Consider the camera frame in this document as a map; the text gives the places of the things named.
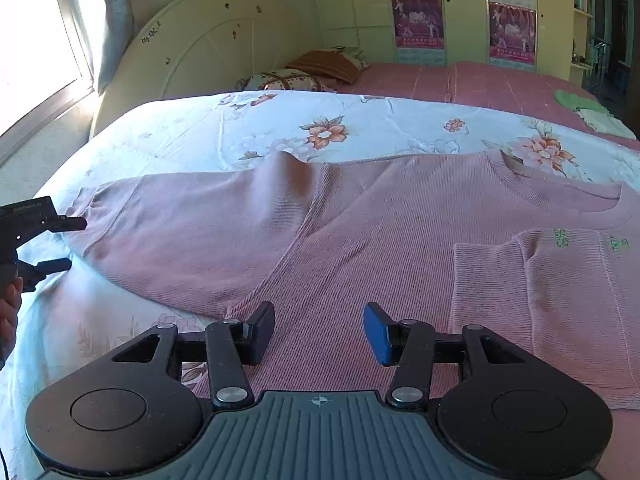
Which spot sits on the cream round headboard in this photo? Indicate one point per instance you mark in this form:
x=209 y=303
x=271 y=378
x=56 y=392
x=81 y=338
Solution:
x=200 y=45

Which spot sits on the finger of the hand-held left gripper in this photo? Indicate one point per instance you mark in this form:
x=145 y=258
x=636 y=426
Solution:
x=70 y=223
x=52 y=265

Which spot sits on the window with metal frame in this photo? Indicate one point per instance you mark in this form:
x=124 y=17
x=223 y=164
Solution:
x=45 y=110

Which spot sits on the purple wall poster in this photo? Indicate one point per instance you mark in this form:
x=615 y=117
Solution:
x=419 y=25
x=512 y=35

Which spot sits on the cream wall shelf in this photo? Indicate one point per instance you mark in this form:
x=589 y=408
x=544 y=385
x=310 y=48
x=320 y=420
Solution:
x=581 y=15

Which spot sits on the cream wardrobe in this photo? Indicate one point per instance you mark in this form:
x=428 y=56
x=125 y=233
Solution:
x=350 y=5

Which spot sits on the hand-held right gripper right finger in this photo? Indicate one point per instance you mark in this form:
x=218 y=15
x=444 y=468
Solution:
x=377 y=332

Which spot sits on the green cloth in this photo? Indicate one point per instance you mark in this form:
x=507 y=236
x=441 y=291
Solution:
x=577 y=100

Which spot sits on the pink knit sweater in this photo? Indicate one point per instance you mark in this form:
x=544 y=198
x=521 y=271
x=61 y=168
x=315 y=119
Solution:
x=350 y=220

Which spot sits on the white cloth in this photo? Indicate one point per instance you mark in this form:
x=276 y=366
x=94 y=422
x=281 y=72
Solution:
x=607 y=122

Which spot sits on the person's left hand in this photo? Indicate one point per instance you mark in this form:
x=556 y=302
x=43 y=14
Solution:
x=9 y=320

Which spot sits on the grey green curtain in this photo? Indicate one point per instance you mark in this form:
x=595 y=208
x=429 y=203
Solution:
x=112 y=25

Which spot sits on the pink checked bedspread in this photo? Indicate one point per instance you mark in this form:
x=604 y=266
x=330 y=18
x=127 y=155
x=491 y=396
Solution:
x=475 y=85

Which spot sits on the floral white bedsheet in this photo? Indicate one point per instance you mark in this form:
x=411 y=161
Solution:
x=200 y=130

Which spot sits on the brown striped pillow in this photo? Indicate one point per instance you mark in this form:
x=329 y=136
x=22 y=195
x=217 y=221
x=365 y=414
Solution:
x=325 y=64

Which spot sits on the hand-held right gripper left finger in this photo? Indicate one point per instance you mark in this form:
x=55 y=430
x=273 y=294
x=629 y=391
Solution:
x=260 y=332

